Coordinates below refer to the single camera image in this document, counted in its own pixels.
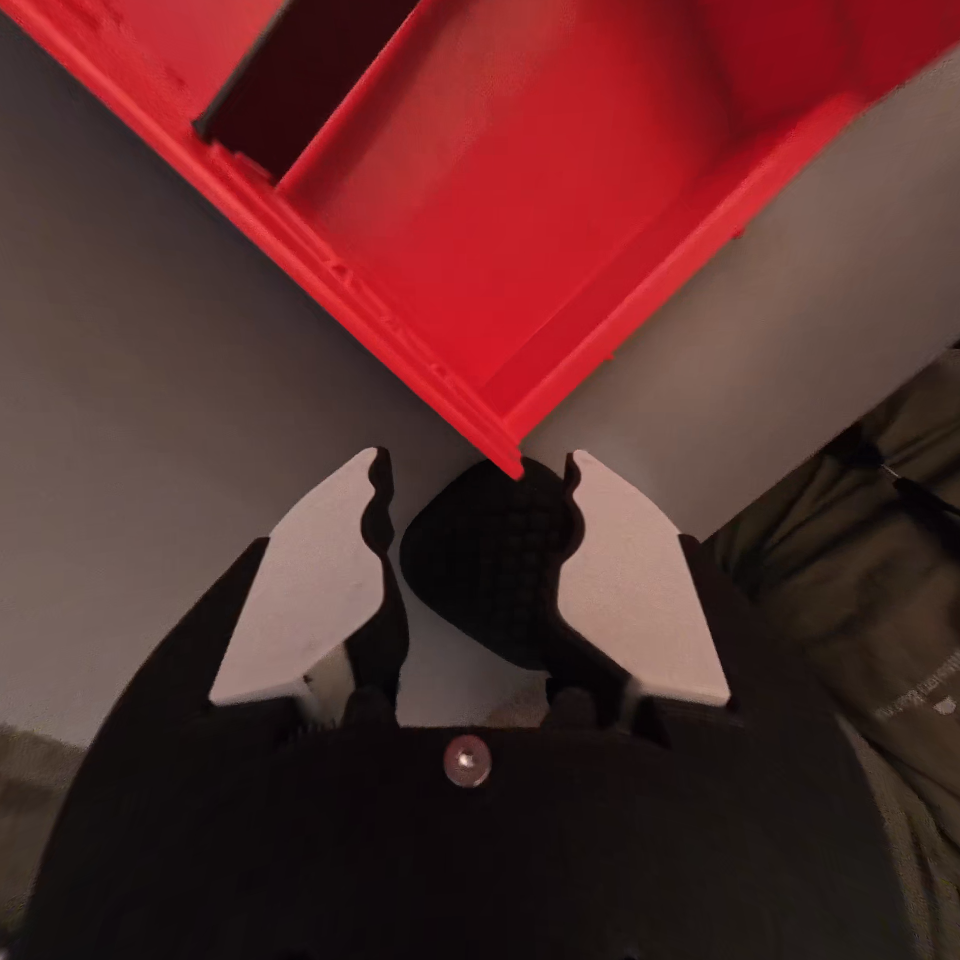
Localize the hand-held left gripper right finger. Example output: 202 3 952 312
551 450 732 711

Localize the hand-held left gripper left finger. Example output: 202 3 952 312
208 447 411 708

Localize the person's olive green shirt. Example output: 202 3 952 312
705 352 960 960

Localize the red plastic bin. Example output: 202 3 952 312
0 0 960 481

